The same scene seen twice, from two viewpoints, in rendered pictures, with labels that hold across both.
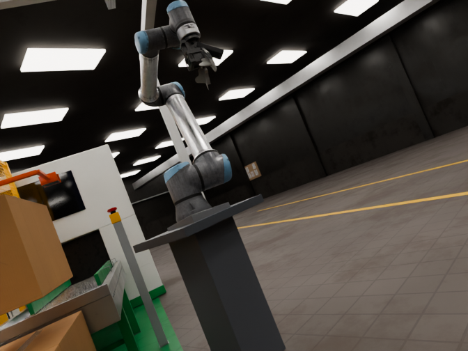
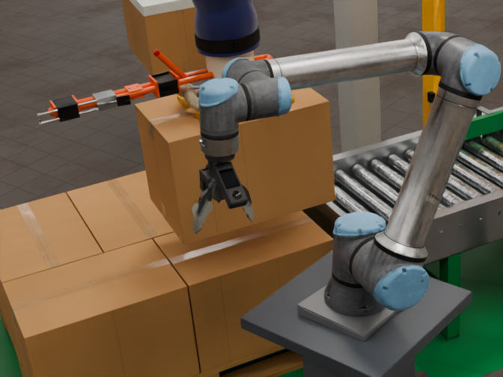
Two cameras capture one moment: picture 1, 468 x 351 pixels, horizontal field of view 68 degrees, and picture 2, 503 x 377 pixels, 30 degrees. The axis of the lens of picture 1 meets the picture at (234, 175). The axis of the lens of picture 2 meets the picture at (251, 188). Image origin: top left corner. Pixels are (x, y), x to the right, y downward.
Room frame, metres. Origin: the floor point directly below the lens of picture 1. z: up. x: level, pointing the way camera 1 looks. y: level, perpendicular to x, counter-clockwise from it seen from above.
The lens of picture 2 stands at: (1.37, -2.06, 2.40)
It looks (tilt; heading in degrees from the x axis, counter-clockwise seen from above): 28 degrees down; 87
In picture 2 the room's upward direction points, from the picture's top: 6 degrees counter-clockwise
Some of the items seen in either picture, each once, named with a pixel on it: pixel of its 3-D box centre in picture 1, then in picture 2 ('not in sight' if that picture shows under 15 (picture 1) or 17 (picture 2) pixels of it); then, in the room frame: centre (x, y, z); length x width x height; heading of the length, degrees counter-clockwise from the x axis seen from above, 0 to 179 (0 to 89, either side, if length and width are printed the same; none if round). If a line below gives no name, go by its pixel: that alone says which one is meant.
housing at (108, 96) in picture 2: not in sight; (105, 100); (1.05, 0.93, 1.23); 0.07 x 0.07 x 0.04; 18
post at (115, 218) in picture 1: (138, 278); not in sight; (2.51, 0.91, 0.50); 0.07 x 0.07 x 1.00; 19
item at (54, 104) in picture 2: not in sight; (65, 108); (0.92, 0.90, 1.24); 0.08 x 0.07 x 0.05; 18
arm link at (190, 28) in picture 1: (189, 35); (218, 143); (1.40, -0.05, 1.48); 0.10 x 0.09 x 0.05; 18
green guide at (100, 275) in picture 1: (108, 267); not in sight; (3.33, 1.44, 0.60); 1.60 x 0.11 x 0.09; 19
